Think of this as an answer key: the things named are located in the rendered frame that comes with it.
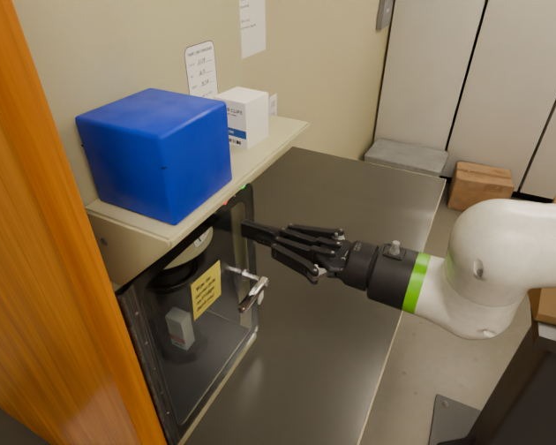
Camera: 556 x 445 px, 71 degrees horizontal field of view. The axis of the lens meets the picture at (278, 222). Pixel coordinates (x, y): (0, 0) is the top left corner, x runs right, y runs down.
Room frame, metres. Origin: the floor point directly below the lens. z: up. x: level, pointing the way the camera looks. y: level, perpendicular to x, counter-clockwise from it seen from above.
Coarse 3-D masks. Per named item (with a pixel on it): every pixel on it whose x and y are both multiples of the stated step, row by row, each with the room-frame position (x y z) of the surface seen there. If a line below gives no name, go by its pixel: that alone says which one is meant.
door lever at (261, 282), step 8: (248, 272) 0.56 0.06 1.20; (256, 280) 0.54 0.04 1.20; (264, 280) 0.53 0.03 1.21; (256, 288) 0.51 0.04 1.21; (264, 288) 0.52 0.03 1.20; (248, 296) 0.49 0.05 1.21; (256, 296) 0.50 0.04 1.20; (240, 304) 0.47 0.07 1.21; (248, 304) 0.47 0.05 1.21; (240, 312) 0.46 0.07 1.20
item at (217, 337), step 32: (224, 224) 0.51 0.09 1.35; (192, 256) 0.44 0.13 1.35; (224, 256) 0.51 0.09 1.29; (128, 288) 0.33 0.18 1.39; (160, 288) 0.38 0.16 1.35; (224, 288) 0.50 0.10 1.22; (160, 320) 0.36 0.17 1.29; (192, 320) 0.42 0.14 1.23; (224, 320) 0.49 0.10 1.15; (256, 320) 0.59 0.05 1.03; (160, 352) 0.35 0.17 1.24; (192, 352) 0.41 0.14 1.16; (224, 352) 0.48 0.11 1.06; (192, 384) 0.39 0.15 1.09; (192, 416) 0.38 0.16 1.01
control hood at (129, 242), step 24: (288, 120) 0.56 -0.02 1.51; (264, 144) 0.48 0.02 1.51; (288, 144) 0.49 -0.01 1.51; (240, 168) 0.41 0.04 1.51; (264, 168) 0.43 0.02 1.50; (216, 192) 0.35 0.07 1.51; (96, 216) 0.31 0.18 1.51; (120, 216) 0.31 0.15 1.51; (144, 216) 0.31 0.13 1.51; (192, 216) 0.31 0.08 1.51; (96, 240) 0.32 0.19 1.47; (120, 240) 0.30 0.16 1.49; (144, 240) 0.29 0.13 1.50; (168, 240) 0.28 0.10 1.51; (120, 264) 0.31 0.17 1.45; (144, 264) 0.29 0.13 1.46
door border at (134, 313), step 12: (132, 288) 0.34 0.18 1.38; (132, 300) 0.33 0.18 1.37; (132, 312) 0.33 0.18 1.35; (132, 324) 0.32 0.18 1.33; (144, 324) 0.34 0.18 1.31; (144, 336) 0.33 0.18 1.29; (144, 348) 0.33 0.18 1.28; (144, 372) 0.32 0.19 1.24; (156, 372) 0.34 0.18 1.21; (156, 384) 0.33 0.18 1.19; (156, 408) 0.32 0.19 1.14; (168, 408) 0.34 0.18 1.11; (168, 420) 0.33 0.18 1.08; (168, 444) 0.32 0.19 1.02
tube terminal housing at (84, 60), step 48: (48, 0) 0.35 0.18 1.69; (96, 0) 0.40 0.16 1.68; (144, 0) 0.45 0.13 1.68; (192, 0) 0.52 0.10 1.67; (48, 48) 0.34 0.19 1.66; (96, 48) 0.39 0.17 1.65; (144, 48) 0.44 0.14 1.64; (240, 48) 0.60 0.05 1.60; (48, 96) 0.33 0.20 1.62; (96, 96) 0.37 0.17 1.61; (96, 192) 0.35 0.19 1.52
